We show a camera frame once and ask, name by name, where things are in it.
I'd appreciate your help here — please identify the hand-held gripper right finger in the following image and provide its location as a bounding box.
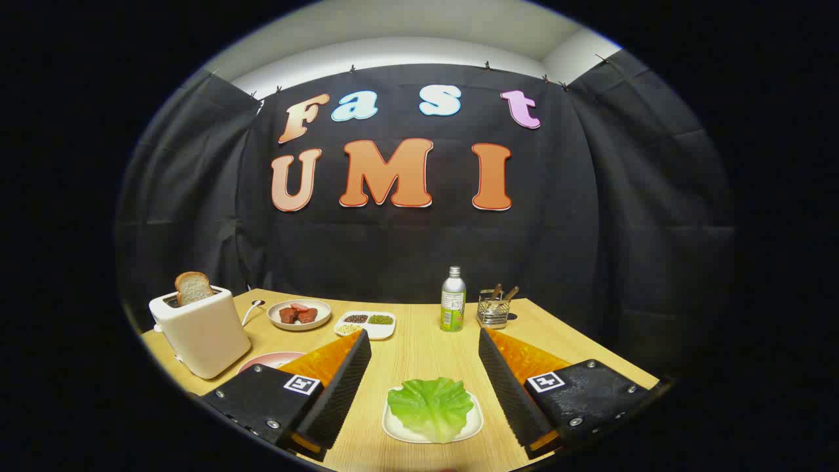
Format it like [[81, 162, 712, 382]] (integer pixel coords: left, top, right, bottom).
[[478, 327, 663, 460]]

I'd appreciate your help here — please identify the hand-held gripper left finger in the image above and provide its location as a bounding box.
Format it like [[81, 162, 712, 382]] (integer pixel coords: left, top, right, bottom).
[[200, 329, 372, 460]]

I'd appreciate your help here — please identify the green lettuce leaf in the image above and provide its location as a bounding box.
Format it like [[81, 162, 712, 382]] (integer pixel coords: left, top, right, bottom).
[[387, 377, 475, 444]]

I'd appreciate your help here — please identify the toasted bread slice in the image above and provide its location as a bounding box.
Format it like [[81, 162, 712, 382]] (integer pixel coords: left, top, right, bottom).
[[174, 271, 214, 307]]

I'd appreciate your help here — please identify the white square plate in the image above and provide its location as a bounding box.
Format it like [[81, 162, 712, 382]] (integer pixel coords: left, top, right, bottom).
[[382, 385, 484, 444]]

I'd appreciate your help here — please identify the white divided dish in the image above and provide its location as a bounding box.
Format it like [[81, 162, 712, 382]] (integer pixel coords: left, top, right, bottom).
[[334, 311, 397, 340]]

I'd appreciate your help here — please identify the pink round plate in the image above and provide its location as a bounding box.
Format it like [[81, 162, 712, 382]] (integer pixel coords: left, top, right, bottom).
[[237, 351, 306, 376]]

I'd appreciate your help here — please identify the white round plate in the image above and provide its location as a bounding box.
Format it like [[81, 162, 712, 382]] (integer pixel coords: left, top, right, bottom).
[[267, 299, 332, 331]]

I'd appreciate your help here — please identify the green silver bottle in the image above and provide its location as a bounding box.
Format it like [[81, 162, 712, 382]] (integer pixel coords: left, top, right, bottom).
[[440, 265, 467, 332]]

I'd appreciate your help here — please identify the white toaster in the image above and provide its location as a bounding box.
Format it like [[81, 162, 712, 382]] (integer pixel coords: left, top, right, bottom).
[[149, 286, 252, 380]]

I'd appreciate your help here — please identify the metal wire utensil basket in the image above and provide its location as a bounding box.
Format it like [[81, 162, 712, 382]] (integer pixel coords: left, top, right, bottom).
[[477, 292, 511, 330]]

